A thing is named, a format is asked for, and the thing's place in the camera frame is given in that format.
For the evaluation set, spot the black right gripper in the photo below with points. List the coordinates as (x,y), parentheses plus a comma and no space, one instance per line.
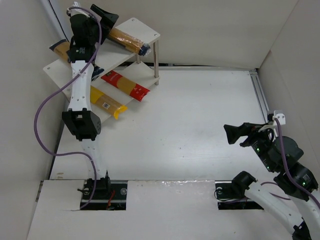
(247,135)

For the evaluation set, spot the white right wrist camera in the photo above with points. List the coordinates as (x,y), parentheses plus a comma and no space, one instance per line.
(275,118)

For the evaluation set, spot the clear navy-end spaghetti bag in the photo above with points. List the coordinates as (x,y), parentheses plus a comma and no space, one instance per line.
(130,43)

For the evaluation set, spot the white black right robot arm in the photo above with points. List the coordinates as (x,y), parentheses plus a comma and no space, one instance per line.
(279,154)

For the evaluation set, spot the aluminium frame rail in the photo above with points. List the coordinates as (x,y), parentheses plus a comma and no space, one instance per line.
(262,102)

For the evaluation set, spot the navy label spaghetti bag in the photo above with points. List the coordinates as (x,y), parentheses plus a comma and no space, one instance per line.
(62,49)

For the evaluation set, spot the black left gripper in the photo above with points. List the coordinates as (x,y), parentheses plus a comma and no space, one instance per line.
(99,19)

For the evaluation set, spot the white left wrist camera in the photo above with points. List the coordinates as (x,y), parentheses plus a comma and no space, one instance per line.
(75,9)

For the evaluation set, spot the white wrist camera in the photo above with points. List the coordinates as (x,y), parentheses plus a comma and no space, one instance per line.
(275,118)
(75,9)

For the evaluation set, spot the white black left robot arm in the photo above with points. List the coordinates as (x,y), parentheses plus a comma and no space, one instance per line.
(79,118)

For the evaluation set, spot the red spaghetti bag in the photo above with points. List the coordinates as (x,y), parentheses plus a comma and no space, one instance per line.
(127,86)

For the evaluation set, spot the white two-tier shelf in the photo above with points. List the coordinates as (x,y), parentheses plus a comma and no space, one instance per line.
(112,55)

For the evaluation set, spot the yellow spaghetti bag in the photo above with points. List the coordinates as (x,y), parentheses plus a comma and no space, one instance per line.
(106,103)

